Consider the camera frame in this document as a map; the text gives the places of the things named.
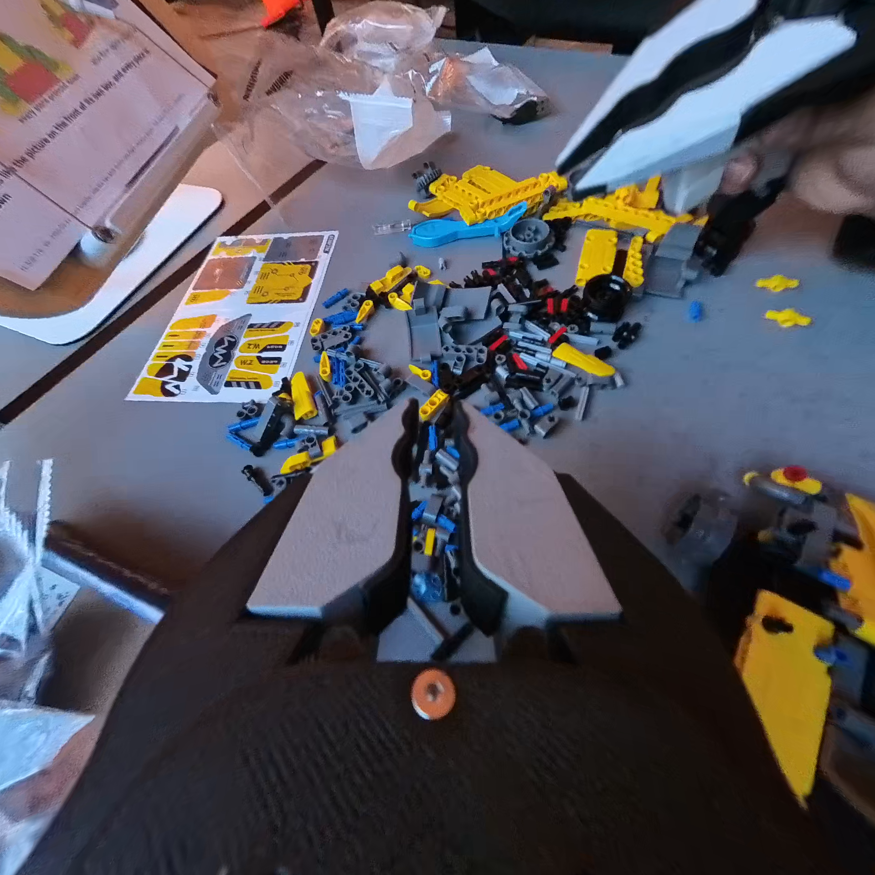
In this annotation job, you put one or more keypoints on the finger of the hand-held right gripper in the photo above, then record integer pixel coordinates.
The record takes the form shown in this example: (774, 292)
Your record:
(656, 75)
(718, 109)

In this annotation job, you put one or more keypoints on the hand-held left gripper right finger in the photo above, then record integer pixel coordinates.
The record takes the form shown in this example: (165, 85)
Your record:
(533, 533)

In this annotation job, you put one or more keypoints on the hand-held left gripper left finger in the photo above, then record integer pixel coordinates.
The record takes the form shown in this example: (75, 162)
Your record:
(335, 533)

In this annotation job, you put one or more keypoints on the pile of small brick connectors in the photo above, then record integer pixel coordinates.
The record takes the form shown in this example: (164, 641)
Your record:
(478, 342)

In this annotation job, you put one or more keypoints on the heap of large yellow beams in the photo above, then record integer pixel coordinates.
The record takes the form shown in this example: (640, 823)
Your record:
(492, 188)

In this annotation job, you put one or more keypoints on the yellow toy brick car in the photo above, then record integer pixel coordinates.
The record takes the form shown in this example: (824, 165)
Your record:
(786, 670)

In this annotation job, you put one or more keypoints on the grey desk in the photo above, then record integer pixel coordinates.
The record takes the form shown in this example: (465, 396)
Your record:
(649, 424)

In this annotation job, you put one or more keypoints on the person's right hand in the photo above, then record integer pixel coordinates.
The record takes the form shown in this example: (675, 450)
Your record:
(827, 164)

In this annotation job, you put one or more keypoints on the grey motor block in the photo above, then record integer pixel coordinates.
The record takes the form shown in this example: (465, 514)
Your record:
(694, 191)

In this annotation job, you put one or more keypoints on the yellow flat connector piece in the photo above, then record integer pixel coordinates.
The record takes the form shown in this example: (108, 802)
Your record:
(777, 283)
(787, 317)

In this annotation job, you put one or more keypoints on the blue connector pin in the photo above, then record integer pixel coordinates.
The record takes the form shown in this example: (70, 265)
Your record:
(695, 310)

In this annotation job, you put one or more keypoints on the black tyre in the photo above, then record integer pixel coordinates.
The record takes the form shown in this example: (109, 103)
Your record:
(607, 298)

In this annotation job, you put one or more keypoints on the blue cardboard kit box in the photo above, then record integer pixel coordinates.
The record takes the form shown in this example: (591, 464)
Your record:
(102, 567)

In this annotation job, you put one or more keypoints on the yellow sticker sheet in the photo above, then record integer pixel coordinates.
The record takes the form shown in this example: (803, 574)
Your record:
(225, 321)

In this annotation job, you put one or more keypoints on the blue brick separator tool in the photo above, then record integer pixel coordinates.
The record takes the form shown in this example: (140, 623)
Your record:
(444, 232)

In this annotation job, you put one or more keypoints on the clear bag with white paper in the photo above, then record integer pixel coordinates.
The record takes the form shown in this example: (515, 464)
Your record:
(383, 102)

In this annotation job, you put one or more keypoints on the clear brick piece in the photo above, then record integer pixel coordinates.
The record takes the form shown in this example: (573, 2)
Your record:
(393, 227)

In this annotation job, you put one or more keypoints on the crumpled clear plastic bags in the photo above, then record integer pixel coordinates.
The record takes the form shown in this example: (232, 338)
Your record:
(34, 615)

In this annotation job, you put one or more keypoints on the wooden board stand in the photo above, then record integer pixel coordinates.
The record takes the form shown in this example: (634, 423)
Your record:
(171, 239)

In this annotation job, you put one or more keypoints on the printed instruction sheet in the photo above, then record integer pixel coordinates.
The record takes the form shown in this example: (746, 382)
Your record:
(82, 137)

